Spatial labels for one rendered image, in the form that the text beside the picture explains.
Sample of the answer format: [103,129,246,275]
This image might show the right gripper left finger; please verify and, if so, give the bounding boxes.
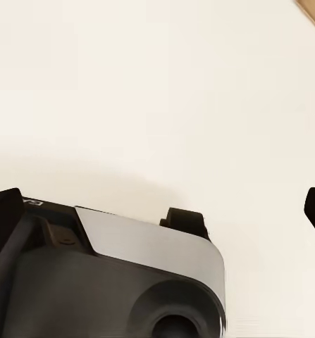
[0,187,25,253]

